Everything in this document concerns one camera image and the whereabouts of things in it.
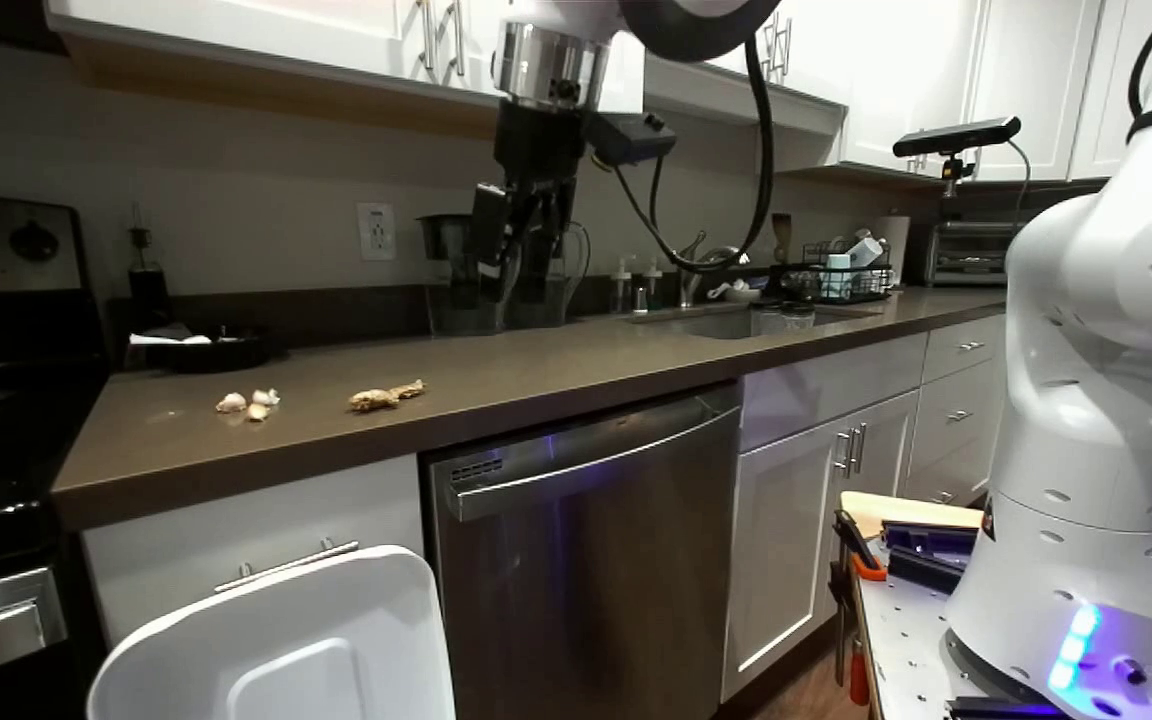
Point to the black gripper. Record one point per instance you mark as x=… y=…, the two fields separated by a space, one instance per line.
x=537 y=140

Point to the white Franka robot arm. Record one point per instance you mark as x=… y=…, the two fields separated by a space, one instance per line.
x=1097 y=403

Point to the white trash bin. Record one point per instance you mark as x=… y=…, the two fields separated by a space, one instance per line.
x=282 y=646

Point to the small soap bottles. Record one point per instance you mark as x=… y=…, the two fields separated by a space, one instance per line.
x=636 y=287

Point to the chrome sink faucet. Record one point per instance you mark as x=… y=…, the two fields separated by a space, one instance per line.
x=693 y=275

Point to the small tan object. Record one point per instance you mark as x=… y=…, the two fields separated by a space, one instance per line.
x=248 y=403

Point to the stainless steel dishwasher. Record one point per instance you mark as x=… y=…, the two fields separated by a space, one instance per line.
x=589 y=561

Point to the black dish rack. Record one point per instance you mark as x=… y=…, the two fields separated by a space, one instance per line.
x=840 y=282

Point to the black shallow pan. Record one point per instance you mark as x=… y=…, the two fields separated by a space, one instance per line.
x=197 y=348

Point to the white wide cabinet drawer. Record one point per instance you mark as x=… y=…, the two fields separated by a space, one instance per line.
x=832 y=387

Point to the dark glass bottle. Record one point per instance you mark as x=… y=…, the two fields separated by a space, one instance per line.
x=145 y=282

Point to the white drawer beside stove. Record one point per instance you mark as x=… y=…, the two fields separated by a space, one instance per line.
x=248 y=524

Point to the white lower cabinet door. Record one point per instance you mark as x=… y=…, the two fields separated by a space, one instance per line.
x=783 y=561

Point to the white narrow cabinet door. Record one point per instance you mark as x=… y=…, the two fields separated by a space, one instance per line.
x=881 y=445

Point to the white small cabinet drawer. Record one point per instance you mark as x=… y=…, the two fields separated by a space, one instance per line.
x=962 y=346

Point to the light wooden board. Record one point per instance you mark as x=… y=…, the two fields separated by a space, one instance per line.
x=904 y=508

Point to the white upper corner cabinet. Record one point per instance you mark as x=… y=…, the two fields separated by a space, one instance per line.
x=1001 y=72

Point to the black kitchen stove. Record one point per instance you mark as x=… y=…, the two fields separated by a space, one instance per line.
x=3 y=441

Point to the white perforated robot table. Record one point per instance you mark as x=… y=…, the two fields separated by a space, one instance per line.
x=902 y=655

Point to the white wall outlet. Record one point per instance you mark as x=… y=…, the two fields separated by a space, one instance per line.
x=379 y=229

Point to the black camera on stand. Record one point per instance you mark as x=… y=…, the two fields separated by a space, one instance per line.
x=958 y=136

